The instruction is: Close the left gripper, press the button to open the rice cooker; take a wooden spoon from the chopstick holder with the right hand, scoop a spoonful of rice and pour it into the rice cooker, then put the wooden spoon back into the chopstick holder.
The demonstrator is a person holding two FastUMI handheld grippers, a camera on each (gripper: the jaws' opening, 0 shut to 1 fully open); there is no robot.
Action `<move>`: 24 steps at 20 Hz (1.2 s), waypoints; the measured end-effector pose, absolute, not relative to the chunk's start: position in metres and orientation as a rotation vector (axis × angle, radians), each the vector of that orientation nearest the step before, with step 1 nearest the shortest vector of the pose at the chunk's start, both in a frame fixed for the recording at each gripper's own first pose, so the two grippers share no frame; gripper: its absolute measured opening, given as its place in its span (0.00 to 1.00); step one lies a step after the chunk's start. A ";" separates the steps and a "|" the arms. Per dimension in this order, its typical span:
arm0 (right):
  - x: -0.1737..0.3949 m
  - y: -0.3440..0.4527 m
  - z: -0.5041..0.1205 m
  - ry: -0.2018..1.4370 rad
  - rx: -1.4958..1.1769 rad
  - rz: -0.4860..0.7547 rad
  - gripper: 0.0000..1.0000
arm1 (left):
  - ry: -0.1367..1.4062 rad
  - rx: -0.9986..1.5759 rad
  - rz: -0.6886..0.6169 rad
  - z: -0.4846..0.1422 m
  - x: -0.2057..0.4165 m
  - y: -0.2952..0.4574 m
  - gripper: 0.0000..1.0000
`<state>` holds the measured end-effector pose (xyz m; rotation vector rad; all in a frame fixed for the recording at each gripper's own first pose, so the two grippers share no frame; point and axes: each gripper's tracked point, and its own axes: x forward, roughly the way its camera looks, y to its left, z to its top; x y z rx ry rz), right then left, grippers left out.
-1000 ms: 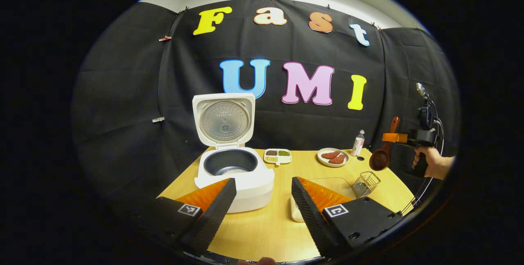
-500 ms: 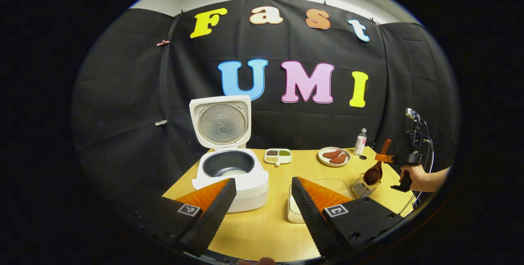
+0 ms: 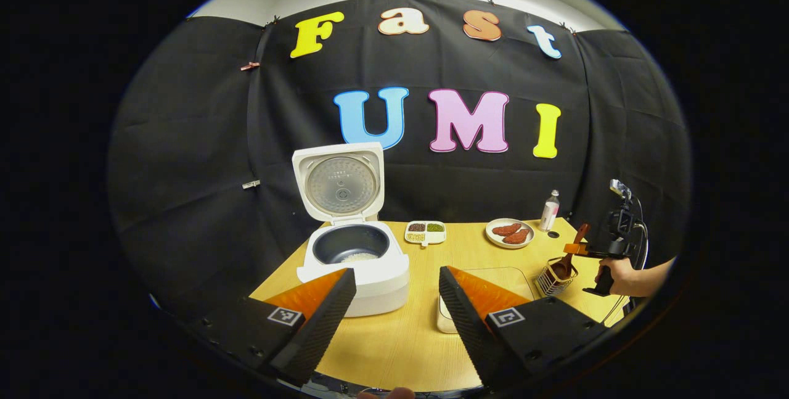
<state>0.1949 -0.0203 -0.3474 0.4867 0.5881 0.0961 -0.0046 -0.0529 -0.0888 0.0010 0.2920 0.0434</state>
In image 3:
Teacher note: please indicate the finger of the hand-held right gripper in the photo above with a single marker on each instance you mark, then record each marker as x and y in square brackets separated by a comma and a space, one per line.
[576, 249]

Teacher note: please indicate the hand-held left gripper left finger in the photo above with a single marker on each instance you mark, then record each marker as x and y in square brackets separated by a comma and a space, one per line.
[320, 331]

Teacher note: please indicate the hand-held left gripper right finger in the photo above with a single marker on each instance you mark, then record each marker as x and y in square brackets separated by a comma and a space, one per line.
[468, 331]

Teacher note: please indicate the brown wooden spoon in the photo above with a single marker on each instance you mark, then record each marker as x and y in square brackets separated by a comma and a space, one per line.
[580, 235]

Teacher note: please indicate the white rice cooker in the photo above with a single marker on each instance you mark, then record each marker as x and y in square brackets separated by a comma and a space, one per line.
[382, 288]

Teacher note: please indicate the small white rice heap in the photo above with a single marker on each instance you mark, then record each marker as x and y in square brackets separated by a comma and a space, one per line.
[359, 257]

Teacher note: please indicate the clear bottle with pink label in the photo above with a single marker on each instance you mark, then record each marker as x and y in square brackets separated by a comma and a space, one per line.
[548, 214]

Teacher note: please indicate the red meat piece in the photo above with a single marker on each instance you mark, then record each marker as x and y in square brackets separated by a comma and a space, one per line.
[516, 237]
[505, 229]

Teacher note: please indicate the clear plastic box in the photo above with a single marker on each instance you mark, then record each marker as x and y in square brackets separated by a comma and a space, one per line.
[511, 279]

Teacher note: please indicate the white round plate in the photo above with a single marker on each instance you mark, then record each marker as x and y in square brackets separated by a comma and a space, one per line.
[493, 240]

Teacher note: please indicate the white divided grain dish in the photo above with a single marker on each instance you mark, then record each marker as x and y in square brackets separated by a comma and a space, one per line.
[425, 236]

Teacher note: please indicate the white cloth clip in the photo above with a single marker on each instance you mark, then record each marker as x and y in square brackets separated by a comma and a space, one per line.
[251, 184]

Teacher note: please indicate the black backdrop cloth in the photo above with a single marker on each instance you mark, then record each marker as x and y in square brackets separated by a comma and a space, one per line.
[203, 140]

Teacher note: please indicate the pink cloth clip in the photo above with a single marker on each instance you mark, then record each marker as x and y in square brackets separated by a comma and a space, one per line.
[250, 66]

